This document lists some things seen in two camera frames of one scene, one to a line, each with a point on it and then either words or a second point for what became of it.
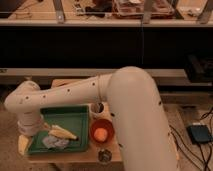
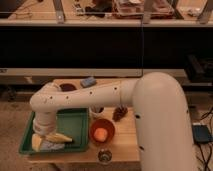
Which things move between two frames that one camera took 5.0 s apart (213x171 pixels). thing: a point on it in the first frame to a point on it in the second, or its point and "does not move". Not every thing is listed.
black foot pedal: (199, 133) does not move
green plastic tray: (73, 119) does not move
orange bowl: (102, 131) does not move
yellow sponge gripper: (23, 141) to (36, 141)
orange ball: (100, 134) does not move
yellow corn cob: (60, 132) to (57, 138)
